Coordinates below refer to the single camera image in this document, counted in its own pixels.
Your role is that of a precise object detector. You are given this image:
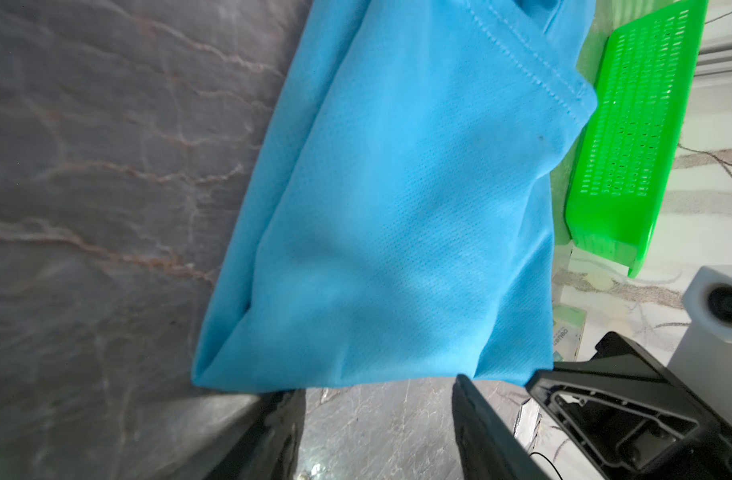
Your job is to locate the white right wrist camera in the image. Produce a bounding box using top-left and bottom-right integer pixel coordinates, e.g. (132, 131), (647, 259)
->
(668, 265), (732, 425)

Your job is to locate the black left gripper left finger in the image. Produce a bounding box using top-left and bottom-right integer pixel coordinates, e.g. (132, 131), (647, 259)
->
(206, 389), (306, 480)

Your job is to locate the green plastic basket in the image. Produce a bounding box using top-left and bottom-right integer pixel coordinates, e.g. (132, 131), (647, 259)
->
(565, 1), (708, 278)

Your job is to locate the clear plastic bag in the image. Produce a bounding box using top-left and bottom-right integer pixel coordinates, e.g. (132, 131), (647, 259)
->
(553, 304), (587, 362)

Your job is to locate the light blue t shirt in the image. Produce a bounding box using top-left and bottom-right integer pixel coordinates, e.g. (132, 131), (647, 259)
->
(192, 1), (597, 393)

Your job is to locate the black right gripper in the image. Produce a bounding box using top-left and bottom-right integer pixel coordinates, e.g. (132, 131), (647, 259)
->
(526, 332), (732, 479)

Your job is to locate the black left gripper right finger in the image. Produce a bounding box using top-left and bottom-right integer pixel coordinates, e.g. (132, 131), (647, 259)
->
(452, 375), (549, 480)

